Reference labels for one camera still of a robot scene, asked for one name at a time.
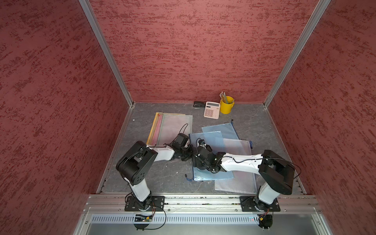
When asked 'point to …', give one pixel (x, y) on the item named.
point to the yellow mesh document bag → (151, 136)
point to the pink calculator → (212, 110)
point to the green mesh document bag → (173, 125)
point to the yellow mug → (226, 105)
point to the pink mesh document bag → (157, 130)
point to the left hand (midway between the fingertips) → (197, 155)
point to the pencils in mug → (223, 97)
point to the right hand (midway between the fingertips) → (198, 161)
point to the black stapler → (199, 105)
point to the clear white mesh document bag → (242, 182)
